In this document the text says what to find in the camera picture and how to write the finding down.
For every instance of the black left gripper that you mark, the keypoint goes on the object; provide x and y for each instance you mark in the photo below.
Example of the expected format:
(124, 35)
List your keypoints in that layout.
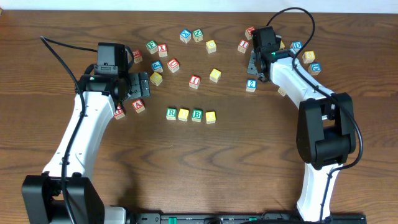
(138, 84)

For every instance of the red U block upper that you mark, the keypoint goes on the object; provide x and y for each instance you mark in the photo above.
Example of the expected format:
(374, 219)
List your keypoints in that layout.
(173, 65)

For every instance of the blue 2 block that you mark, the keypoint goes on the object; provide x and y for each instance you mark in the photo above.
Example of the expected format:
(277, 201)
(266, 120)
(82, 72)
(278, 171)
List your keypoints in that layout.
(251, 85)

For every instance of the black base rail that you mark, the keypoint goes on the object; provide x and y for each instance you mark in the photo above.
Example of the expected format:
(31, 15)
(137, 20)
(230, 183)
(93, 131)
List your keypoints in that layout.
(156, 218)

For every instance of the yellow G block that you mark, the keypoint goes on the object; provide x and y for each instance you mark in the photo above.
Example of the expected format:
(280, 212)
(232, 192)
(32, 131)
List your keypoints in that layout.
(156, 78)

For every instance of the red U block lower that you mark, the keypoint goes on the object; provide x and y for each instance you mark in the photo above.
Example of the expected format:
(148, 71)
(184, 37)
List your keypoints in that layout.
(119, 113)

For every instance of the red u block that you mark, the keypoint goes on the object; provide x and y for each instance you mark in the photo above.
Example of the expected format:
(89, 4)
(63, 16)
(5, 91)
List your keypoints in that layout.
(119, 113)
(173, 65)

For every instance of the yellow O block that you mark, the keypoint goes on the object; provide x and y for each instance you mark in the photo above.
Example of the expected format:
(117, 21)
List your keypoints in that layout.
(183, 114)

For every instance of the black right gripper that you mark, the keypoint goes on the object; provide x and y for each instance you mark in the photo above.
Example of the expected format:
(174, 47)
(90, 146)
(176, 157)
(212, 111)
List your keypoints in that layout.
(252, 66)

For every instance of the blue X block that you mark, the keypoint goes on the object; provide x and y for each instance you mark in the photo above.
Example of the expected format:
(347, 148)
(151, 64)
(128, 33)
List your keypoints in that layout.
(185, 36)

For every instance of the red I block upper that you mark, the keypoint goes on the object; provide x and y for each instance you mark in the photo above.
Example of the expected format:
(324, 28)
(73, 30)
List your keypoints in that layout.
(243, 46)

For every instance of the red block far left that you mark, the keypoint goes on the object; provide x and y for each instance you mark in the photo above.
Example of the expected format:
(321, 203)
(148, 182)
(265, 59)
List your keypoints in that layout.
(137, 56)

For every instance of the yellow block with ball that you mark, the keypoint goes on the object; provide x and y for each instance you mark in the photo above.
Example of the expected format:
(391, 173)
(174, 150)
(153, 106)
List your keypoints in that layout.
(282, 46)

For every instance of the red Y block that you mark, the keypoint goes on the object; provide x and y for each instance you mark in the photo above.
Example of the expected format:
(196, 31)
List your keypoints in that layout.
(162, 50)

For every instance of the green R block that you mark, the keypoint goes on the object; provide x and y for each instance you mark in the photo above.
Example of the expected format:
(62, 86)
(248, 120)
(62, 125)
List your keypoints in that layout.
(171, 114)

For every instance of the blue d block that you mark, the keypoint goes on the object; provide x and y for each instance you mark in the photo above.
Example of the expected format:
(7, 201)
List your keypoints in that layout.
(296, 46)
(314, 69)

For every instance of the green B block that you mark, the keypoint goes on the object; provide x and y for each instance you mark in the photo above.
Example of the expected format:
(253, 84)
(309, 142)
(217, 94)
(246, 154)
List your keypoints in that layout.
(197, 115)

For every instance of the blue P block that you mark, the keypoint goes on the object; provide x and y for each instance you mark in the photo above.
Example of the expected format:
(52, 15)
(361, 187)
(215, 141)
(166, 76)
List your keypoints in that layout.
(157, 66)

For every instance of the red A block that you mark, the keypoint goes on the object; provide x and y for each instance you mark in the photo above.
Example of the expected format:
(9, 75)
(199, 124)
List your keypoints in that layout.
(138, 105)

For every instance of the yellow K block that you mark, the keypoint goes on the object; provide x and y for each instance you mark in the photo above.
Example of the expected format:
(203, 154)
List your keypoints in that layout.
(281, 91)

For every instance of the red I block lower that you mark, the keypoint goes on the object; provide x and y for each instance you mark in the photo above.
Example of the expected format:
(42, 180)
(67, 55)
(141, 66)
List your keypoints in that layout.
(194, 82)

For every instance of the blue D block far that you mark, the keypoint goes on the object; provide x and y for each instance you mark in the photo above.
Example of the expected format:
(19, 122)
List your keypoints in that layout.
(296, 46)

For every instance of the blue D block right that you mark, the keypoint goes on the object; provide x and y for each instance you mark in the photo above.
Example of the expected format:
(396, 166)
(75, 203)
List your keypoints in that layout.
(314, 69)

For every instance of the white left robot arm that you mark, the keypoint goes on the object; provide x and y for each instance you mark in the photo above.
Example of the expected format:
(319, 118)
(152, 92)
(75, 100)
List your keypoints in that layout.
(63, 192)

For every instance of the yellow 8 block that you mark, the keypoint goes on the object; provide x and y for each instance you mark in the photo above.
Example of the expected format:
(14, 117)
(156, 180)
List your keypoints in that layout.
(308, 57)

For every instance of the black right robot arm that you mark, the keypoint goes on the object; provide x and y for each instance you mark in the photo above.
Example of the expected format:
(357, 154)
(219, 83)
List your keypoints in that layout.
(326, 132)

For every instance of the green F block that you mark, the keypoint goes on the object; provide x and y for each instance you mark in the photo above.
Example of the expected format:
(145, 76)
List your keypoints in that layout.
(152, 46)

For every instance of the red i block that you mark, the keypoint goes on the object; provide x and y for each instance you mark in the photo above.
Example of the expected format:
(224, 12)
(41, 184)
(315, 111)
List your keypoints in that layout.
(243, 46)
(194, 82)

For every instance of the green N block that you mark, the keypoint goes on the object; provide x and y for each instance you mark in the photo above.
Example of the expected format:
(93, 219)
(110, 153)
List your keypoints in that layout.
(197, 35)

